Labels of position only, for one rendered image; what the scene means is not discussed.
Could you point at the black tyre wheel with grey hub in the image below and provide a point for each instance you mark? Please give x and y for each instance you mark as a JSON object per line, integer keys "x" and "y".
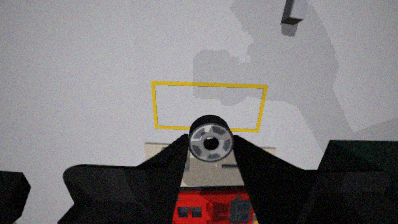
{"x": 210, "y": 150}

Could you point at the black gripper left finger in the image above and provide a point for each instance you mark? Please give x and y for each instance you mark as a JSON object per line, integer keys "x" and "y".
{"x": 154, "y": 184}

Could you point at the yellow rectangular outline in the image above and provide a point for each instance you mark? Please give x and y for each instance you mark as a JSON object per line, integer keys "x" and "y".
{"x": 153, "y": 83}

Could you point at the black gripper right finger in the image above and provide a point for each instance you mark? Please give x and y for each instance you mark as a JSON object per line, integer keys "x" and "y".
{"x": 285, "y": 194}

